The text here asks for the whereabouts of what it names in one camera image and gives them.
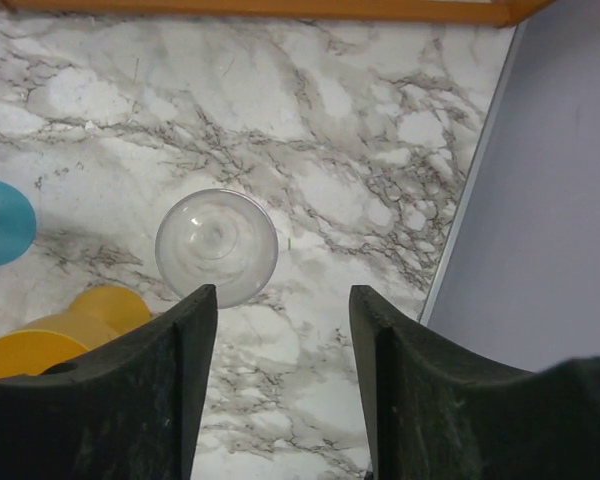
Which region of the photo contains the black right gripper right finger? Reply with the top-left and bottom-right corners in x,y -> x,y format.
349,285 -> 600,479

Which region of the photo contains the teal plastic goblet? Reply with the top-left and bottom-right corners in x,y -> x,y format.
0,181 -> 37,266

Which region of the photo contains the orange plastic goblet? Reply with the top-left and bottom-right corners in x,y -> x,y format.
0,285 -> 151,379

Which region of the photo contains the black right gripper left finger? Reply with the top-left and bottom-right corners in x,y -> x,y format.
0,285 -> 217,479

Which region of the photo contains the wooden rack with clear rods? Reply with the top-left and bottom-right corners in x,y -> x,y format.
0,0 -> 551,27

